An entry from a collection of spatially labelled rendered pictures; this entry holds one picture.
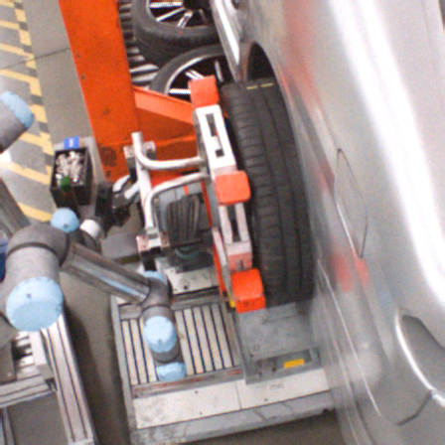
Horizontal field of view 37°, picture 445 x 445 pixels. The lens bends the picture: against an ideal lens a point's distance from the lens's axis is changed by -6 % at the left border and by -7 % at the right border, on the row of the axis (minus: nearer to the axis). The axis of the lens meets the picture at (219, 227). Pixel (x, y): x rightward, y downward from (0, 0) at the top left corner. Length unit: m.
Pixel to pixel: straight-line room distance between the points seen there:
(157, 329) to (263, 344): 0.89
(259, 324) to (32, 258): 1.27
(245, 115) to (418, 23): 0.75
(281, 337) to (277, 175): 0.90
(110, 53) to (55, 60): 1.96
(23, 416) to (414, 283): 1.79
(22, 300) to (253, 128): 0.75
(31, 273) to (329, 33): 0.74
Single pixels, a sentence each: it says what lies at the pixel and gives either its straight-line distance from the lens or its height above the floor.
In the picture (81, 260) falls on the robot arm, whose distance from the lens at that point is 1.56.
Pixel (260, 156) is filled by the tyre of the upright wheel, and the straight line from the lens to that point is 1.74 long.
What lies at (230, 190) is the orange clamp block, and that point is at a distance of 1.68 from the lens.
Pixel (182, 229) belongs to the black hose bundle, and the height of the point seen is 1.01.
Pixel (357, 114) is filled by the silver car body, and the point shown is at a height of 1.64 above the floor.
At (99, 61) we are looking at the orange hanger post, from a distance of 2.17.
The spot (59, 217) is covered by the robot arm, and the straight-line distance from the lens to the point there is 1.95.
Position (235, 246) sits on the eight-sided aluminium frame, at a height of 0.97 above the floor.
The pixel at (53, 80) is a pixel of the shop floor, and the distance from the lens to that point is 3.95.
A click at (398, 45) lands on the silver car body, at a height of 1.73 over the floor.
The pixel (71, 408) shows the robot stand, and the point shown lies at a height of 0.23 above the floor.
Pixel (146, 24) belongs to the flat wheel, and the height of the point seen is 0.50.
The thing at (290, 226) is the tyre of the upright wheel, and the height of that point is 1.03.
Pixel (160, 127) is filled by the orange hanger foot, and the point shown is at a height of 0.75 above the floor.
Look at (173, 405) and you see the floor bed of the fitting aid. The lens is 2.57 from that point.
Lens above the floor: 2.43
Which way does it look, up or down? 53 degrees down
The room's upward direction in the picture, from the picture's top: 6 degrees counter-clockwise
